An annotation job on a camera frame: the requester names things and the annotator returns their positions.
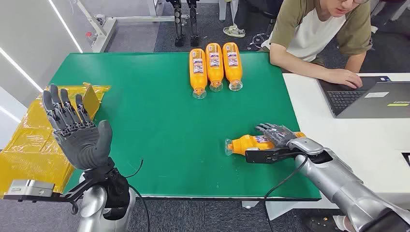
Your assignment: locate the yellow film wrapped cardboard box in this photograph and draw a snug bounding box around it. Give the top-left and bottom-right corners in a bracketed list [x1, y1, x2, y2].
[0, 82, 111, 199]

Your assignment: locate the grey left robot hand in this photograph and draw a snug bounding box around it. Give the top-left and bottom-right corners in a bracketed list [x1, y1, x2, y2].
[42, 84, 113, 170]

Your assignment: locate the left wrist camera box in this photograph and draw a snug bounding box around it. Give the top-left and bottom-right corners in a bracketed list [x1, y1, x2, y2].
[3, 179, 65, 203]

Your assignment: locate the white metal stand frame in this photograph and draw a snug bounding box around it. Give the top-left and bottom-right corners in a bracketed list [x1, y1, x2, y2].
[72, 0, 190, 54]

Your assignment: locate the beige shoe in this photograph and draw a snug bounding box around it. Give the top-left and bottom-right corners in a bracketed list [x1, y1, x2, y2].
[222, 24, 246, 38]

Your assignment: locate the person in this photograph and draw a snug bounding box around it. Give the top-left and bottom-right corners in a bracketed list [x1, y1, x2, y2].
[260, 0, 374, 89]

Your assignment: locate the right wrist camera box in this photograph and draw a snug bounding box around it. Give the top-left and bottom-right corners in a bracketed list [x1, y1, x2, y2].
[245, 147, 291, 165]

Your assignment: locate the green table cover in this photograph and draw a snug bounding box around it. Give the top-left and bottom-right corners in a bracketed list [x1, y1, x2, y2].
[49, 52, 322, 202]

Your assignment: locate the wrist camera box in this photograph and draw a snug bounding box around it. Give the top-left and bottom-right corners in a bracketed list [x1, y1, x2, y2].
[3, 179, 65, 203]
[245, 147, 291, 165]

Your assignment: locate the white furniture leg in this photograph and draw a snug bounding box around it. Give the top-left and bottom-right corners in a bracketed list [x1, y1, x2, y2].
[219, 0, 239, 21]

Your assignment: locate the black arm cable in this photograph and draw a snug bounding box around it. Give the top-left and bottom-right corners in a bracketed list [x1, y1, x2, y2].
[125, 158, 151, 232]
[264, 153, 309, 232]

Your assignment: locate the person's right hand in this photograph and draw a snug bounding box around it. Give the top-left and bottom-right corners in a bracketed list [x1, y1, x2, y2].
[323, 68, 364, 89]

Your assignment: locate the black humanoid robot leg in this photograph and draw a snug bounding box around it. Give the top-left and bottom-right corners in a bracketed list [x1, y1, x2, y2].
[187, 0, 201, 48]
[166, 0, 187, 48]

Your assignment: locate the grey laptop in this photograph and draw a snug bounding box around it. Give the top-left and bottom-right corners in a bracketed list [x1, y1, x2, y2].
[317, 75, 410, 119]

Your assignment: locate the black shoe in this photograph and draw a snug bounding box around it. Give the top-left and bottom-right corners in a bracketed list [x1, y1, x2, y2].
[301, 216, 340, 232]

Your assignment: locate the white desk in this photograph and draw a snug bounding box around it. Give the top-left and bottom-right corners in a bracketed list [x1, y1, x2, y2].
[265, 72, 410, 221]

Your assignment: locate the orange juice bottle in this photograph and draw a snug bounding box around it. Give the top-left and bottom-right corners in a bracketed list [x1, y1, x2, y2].
[224, 131, 307, 157]
[222, 42, 243, 92]
[189, 48, 208, 100]
[205, 43, 224, 93]

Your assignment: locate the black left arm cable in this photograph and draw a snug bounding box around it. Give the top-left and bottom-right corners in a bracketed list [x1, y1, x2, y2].
[125, 158, 151, 232]

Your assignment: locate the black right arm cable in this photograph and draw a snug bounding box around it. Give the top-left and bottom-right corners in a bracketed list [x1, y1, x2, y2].
[264, 153, 309, 232]

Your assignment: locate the person's lower leg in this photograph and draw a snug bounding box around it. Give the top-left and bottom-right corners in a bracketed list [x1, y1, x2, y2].
[333, 215, 351, 232]

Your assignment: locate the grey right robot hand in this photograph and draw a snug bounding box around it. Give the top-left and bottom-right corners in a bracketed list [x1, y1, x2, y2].
[255, 123, 297, 148]

